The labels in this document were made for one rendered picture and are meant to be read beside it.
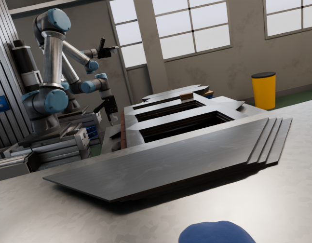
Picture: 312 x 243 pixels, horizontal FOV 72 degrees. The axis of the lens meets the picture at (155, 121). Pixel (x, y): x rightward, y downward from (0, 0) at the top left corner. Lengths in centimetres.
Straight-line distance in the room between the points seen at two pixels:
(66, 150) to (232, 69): 373
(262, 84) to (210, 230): 389
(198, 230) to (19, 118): 137
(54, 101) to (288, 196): 102
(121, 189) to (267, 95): 388
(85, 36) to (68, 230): 391
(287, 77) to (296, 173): 464
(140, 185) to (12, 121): 123
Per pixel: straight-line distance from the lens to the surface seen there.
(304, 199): 45
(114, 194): 47
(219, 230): 34
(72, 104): 176
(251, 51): 466
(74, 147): 129
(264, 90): 419
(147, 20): 397
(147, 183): 47
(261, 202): 43
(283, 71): 504
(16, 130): 159
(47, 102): 116
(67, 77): 147
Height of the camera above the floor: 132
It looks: 17 degrees down
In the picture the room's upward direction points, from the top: 12 degrees counter-clockwise
